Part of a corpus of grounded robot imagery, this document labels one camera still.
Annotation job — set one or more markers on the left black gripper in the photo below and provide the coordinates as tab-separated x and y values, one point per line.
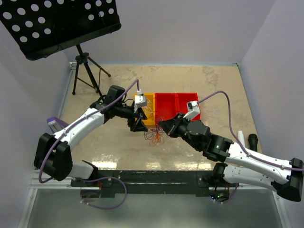
137	125

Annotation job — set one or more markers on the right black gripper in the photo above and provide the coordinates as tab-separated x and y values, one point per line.
169	124

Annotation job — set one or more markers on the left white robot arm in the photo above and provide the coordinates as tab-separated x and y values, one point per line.
53	156

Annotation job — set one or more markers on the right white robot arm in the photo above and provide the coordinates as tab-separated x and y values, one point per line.
235	164

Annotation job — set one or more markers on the yellow plastic bin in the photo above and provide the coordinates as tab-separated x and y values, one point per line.
149	110

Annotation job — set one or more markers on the red middle plastic bin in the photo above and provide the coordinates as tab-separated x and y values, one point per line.
165	106

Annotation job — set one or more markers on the red plastic bin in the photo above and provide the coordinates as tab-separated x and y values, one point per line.
165	106
182	99

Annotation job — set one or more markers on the red right plastic bin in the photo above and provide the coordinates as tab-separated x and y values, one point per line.
182	99

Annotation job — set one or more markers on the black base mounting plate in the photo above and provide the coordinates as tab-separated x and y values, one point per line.
198	183

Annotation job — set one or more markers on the white plastic cylinder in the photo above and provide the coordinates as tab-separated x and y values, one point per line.
241	138

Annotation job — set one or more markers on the black plastic cylinder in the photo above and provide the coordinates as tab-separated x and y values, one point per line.
253	142

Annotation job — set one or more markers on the purple tool holder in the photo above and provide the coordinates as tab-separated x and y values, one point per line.
56	124

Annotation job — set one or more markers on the black perforated music stand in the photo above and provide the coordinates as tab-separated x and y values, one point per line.
44	27

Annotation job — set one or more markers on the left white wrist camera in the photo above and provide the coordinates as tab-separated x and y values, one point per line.
140	100

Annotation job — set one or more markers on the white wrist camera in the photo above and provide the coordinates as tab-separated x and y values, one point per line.
140	100
193	110

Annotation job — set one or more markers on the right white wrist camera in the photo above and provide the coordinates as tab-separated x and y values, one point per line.
193	110

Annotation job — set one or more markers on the aluminium frame rail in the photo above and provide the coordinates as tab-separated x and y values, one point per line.
66	183

